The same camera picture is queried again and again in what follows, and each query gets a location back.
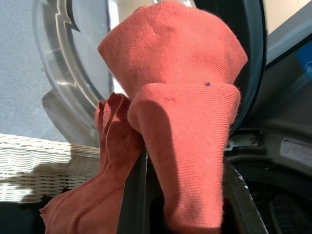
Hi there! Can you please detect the round glass washing machine door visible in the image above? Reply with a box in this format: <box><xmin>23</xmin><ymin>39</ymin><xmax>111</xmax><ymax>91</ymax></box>
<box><xmin>31</xmin><ymin>0</ymin><xmax>267</xmax><ymax>150</ymax></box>

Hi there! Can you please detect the blue washing machine sticker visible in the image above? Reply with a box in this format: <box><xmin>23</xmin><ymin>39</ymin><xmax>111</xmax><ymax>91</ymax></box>
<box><xmin>295</xmin><ymin>40</ymin><xmax>312</xmax><ymax>82</ymax></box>

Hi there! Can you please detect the red cloth garment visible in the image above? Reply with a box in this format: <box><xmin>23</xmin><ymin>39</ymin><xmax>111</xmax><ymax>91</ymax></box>
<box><xmin>39</xmin><ymin>0</ymin><xmax>249</xmax><ymax>234</ymax></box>

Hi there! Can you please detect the grey rubber door seal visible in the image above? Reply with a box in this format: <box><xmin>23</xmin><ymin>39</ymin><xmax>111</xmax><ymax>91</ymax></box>
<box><xmin>228</xmin><ymin>153</ymin><xmax>312</xmax><ymax>195</ymax></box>

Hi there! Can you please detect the grey washing machine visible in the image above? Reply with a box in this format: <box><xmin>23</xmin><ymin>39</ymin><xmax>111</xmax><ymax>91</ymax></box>
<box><xmin>225</xmin><ymin>24</ymin><xmax>312</xmax><ymax>234</ymax></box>

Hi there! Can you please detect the pale woven laundry basket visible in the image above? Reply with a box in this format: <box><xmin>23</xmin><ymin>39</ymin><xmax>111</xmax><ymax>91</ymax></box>
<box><xmin>0</xmin><ymin>133</ymin><xmax>100</xmax><ymax>203</ymax></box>

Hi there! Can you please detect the metal door hinge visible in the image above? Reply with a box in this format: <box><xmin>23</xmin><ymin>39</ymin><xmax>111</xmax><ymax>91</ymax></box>
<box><xmin>226</xmin><ymin>130</ymin><xmax>265</xmax><ymax>150</ymax></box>

